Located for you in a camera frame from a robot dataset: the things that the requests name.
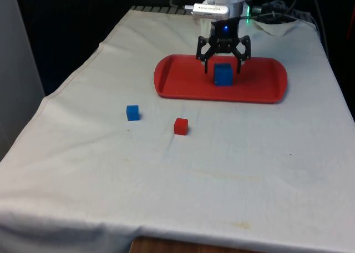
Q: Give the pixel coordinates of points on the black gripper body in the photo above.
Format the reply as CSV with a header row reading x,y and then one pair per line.
x,y
225,32

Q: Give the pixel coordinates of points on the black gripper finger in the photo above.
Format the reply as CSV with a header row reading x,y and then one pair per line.
x,y
243,51
203,51

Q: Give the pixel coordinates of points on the red tray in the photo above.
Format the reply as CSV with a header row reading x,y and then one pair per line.
x,y
191,81

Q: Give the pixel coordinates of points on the large blue cube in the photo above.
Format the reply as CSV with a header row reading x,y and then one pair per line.
x,y
222,75

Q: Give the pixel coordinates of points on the small red cube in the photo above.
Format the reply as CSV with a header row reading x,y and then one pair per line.
x,y
180,126

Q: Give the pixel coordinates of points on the small blue cube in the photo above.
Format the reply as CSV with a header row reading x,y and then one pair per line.
x,y
132,113

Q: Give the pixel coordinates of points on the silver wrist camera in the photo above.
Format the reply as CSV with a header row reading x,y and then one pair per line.
x,y
210,10

